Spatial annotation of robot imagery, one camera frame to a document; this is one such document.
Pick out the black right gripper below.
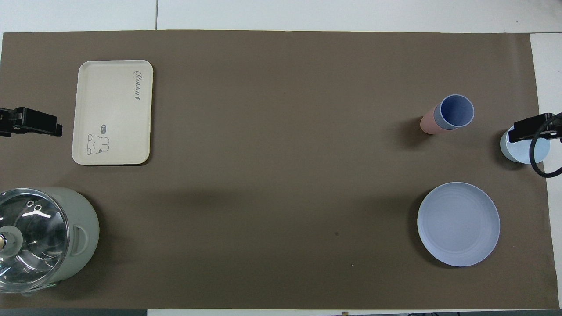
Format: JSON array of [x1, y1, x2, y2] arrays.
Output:
[[508, 112, 562, 143]]

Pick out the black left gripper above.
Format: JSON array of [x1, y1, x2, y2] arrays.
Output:
[[0, 108, 63, 137]]

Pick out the blue plastic cup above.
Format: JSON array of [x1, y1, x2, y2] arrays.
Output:
[[434, 94, 475, 131]]

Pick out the pink plastic cup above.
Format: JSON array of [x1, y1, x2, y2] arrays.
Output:
[[420, 104, 444, 135]]

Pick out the cream tray with rabbit print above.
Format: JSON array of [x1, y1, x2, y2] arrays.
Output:
[[72, 60, 154, 166]]

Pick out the light blue bowl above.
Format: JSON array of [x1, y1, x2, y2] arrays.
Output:
[[500, 124, 551, 165]]

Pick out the grey-green electric pot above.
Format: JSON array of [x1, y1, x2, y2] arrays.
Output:
[[0, 187, 100, 292]]

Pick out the lavender blue plate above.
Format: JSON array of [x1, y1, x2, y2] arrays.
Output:
[[417, 182, 501, 267]]

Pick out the glass pot lid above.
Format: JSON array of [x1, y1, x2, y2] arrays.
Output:
[[0, 189, 71, 294]]

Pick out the brown table mat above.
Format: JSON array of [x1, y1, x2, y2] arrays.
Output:
[[0, 30, 548, 310]]

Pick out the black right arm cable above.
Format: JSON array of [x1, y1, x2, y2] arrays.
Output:
[[529, 113, 562, 178]]

